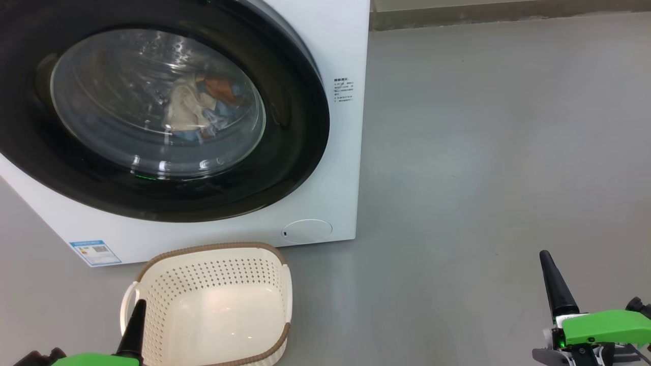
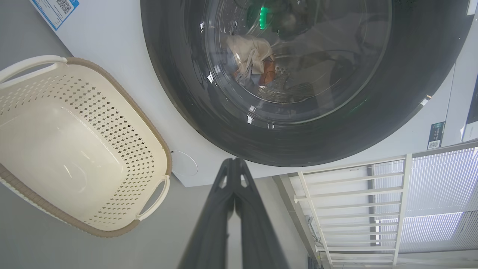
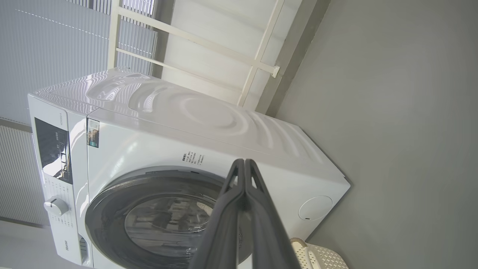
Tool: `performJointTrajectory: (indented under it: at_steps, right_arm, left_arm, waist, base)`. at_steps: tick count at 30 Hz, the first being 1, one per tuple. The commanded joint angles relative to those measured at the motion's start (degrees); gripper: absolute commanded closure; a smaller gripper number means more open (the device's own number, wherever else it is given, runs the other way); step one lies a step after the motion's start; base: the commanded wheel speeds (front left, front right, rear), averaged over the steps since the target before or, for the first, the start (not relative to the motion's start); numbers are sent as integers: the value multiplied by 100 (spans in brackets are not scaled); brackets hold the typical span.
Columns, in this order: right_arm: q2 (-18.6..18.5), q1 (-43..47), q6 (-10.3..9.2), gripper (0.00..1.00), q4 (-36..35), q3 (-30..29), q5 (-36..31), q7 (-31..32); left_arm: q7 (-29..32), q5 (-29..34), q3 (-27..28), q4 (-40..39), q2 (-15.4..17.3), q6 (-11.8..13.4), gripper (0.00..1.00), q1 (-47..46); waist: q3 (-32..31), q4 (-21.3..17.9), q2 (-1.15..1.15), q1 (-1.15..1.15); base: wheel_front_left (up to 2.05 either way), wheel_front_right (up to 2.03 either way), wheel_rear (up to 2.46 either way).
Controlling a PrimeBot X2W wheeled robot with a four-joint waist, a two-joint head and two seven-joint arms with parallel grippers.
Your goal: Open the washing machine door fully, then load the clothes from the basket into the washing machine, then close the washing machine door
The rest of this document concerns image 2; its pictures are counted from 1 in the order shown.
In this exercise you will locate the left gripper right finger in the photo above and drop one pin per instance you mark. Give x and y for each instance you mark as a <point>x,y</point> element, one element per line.
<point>257,235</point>

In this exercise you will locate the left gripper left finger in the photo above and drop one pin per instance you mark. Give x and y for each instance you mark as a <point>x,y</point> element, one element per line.
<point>211,231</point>

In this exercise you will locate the dark grey glass washer door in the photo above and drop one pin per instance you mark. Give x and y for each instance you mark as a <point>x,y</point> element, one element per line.
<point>179,74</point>

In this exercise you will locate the bundle of clothes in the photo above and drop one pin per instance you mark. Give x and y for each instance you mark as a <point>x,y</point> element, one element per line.
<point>250,52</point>

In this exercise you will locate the cream perforated laundry basket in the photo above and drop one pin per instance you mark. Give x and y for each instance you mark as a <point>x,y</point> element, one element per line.
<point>56,157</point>

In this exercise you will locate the white front-load washing machine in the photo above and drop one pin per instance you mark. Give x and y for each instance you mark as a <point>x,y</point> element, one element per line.
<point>112,41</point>

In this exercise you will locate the white metal railing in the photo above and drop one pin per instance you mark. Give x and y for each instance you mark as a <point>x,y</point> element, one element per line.
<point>402,194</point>

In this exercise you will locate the white window blinds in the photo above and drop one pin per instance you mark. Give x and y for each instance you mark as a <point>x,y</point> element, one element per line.
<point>440,179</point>

